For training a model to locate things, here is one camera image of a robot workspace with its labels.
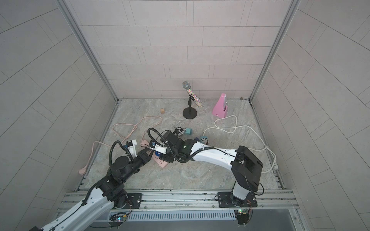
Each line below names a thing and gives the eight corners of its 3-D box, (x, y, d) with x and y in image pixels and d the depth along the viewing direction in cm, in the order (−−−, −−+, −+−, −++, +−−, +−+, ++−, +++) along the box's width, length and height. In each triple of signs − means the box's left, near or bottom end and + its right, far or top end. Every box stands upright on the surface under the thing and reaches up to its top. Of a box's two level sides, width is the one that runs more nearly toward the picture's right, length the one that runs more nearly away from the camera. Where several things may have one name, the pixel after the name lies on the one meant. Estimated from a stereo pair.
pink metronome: (221, 120, 106) (226, 104, 92) (212, 114, 109) (216, 97, 95) (227, 115, 109) (232, 99, 95) (219, 109, 113) (222, 92, 99)
